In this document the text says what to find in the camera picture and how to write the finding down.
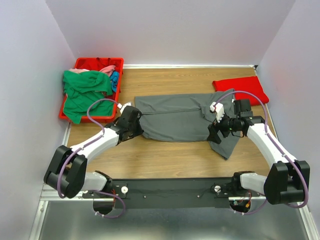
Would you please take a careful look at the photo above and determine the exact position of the red plastic bin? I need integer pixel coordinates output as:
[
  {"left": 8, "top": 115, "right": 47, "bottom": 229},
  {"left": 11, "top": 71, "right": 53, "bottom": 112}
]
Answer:
[{"left": 59, "top": 57, "right": 124, "bottom": 123}]

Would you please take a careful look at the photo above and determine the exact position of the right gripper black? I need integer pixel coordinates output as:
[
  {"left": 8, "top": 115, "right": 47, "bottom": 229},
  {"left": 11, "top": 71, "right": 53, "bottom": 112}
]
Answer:
[{"left": 206, "top": 109, "right": 240, "bottom": 144}]

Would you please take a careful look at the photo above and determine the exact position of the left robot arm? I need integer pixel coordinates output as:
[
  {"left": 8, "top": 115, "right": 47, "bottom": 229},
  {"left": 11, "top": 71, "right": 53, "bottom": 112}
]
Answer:
[{"left": 43, "top": 105, "right": 144, "bottom": 199}]

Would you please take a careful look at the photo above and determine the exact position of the grey t shirt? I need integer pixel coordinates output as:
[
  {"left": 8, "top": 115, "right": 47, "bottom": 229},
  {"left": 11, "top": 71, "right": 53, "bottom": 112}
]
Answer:
[{"left": 134, "top": 88, "right": 242, "bottom": 161}]

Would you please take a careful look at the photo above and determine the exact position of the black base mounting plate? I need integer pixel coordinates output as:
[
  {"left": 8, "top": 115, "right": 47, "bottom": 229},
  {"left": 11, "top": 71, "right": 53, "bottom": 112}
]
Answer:
[{"left": 92, "top": 176, "right": 261, "bottom": 210}]

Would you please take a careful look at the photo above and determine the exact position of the pink t shirt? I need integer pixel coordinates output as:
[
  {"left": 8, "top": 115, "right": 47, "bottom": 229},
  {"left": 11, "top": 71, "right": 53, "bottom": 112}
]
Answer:
[{"left": 68, "top": 65, "right": 116, "bottom": 77}]

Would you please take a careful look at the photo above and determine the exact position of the folded red t shirt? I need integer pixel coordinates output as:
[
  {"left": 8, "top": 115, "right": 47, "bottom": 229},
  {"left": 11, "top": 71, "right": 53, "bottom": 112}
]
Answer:
[{"left": 212, "top": 76, "right": 269, "bottom": 104}]

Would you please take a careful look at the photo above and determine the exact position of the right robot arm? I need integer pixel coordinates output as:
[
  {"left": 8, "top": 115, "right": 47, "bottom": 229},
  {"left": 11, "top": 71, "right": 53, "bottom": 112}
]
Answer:
[{"left": 207, "top": 99, "right": 310, "bottom": 208}]

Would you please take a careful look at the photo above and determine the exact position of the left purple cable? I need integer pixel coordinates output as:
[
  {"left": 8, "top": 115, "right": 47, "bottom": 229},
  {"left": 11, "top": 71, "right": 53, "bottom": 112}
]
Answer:
[{"left": 57, "top": 98, "right": 121, "bottom": 199}]

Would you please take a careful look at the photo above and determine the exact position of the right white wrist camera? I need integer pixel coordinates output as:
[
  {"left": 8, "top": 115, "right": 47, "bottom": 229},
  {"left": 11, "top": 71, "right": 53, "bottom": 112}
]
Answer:
[{"left": 209, "top": 102, "right": 225, "bottom": 123}]

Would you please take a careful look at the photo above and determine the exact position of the blue t shirt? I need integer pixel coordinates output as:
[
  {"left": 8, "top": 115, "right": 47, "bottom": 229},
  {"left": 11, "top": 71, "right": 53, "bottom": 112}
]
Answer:
[{"left": 109, "top": 71, "right": 120, "bottom": 93}]

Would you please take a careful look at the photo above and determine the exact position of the aluminium frame rail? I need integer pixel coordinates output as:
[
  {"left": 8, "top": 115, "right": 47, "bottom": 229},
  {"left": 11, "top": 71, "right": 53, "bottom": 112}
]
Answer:
[{"left": 28, "top": 122, "right": 313, "bottom": 240}]

